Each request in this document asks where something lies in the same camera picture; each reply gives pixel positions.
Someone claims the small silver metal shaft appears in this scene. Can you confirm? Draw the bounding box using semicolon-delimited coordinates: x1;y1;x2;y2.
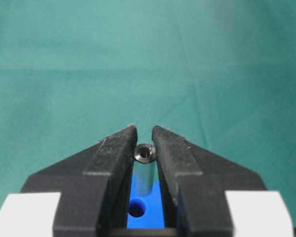
134;143;156;197

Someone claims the blue plastic gear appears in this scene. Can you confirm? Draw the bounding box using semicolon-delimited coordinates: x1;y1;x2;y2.
126;176;165;229

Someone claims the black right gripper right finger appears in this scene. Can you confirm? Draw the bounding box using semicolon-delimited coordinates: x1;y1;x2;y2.
152;126;266;237

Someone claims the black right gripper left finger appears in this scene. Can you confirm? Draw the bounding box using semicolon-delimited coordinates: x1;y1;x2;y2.
21;125;137;237

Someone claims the green table cloth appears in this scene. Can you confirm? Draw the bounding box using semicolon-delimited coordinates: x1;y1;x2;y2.
0;0;296;196

